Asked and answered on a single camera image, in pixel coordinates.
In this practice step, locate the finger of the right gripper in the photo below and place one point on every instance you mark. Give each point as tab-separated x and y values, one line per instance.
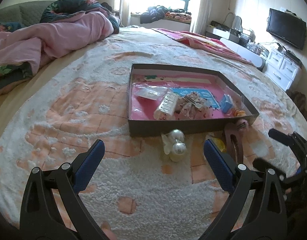
285	139
262	165

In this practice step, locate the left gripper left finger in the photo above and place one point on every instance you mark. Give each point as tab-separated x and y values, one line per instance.
40	217

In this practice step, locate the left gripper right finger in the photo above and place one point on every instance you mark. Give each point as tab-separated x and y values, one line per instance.
255	207

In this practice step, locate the brown banana hair clip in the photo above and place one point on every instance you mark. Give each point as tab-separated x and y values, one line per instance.
234	143

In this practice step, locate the yellow item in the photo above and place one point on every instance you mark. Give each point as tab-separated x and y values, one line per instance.
218	142

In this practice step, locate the small blue box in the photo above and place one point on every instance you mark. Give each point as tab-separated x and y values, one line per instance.
226	103

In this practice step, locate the pearl ball hair accessory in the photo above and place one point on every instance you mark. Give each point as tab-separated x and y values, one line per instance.
174	146

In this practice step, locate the white hair claw clip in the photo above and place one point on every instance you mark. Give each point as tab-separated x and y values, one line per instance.
166	109

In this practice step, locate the red cherry earrings bag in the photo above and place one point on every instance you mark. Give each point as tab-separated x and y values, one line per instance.
149	92

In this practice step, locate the clear bag with earrings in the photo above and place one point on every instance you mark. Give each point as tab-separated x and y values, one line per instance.
236	100

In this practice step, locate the person left hand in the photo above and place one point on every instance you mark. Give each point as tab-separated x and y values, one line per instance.
107	231

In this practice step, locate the white drawer cabinet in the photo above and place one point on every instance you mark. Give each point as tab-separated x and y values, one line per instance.
282	71

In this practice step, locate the cream peach bedspread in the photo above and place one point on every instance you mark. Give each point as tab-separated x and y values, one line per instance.
83	97

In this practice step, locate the white low desk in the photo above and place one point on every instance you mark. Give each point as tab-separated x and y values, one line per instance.
232	42

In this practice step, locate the dark cardboard tray box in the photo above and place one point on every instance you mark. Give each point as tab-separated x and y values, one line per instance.
209	84

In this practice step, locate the red pink blanket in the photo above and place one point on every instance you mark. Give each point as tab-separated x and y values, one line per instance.
207	44

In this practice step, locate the right white curtain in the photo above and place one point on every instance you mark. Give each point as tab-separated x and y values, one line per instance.
201	10

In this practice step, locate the white curtain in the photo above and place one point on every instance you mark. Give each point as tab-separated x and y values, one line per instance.
201	10
123	6

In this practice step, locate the pink quilt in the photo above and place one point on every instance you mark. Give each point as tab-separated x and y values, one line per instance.
39	43

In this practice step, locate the pile of dark clothes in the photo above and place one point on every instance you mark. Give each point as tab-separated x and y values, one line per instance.
154	14

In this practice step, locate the green quilted headboard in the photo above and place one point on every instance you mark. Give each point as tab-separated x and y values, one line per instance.
27	13

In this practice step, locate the left white curtain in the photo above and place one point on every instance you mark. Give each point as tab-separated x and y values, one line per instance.
123	6

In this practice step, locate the dark floral duvet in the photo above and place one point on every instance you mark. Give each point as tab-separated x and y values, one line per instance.
62	10

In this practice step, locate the black wall television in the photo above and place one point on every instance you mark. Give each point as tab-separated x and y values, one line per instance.
287	27

